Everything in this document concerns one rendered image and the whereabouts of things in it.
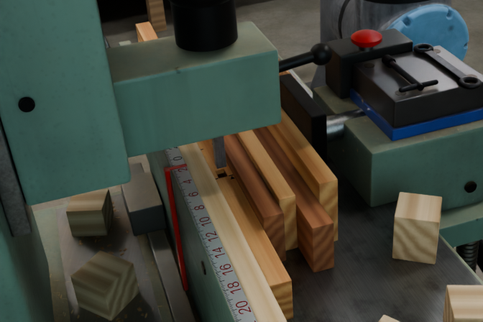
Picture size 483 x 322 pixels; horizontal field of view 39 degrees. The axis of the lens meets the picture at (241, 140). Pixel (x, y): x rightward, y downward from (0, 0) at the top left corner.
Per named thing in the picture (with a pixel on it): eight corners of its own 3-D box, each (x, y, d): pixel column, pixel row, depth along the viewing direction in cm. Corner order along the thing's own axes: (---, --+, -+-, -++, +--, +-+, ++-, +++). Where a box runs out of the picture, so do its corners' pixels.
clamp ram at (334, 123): (385, 182, 66) (389, 99, 61) (313, 200, 65) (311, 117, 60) (346, 136, 74) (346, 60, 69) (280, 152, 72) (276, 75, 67)
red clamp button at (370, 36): (387, 45, 66) (387, 36, 66) (359, 52, 66) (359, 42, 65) (373, 34, 69) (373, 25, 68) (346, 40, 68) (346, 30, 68)
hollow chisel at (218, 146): (226, 167, 62) (221, 119, 60) (217, 169, 62) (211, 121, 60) (223, 162, 63) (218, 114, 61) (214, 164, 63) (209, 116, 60)
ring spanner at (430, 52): (486, 88, 61) (486, 82, 61) (466, 92, 60) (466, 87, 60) (427, 45, 69) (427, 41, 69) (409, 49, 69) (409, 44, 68)
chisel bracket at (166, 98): (284, 139, 59) (279, 48, 55) (122, 177, 56) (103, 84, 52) (256, 101, 65) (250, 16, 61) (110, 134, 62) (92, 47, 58)
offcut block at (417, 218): (397, 232, 61) (399, 190, 58) (438, 238, 60) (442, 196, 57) (392, 258, 58) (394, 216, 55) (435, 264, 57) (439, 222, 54)
